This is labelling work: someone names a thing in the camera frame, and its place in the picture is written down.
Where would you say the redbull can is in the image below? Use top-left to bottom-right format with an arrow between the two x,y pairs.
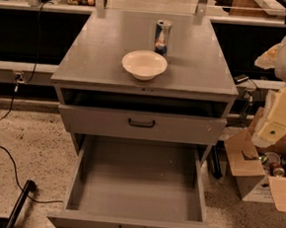
154,20 -> 172,56

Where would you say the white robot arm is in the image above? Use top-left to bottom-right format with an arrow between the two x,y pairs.
251,36 -> 286,148

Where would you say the can in cardboard box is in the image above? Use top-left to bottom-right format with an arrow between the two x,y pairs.
269,162 -> 285,178

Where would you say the grey drawer cabinet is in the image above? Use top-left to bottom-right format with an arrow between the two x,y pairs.
43,3 -> 246,171

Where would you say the open grey middle drawer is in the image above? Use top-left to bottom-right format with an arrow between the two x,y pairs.
47,135 -> 216,228

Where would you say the closed grey top drawer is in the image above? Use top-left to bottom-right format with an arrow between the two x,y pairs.
59,105 -> 227,145

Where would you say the small black device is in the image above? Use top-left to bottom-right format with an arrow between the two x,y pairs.
233,74 -> 249,84

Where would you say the open cardboard box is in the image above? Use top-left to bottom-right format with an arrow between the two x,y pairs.
224,108 -> 286,212

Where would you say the white bowl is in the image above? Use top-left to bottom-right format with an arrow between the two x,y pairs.
121,50 -> 168,81

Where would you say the black metal leg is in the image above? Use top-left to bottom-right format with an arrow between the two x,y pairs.
5,181 -> 36,228

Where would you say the black floor cable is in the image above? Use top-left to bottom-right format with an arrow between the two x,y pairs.
0,0 -> 79,206

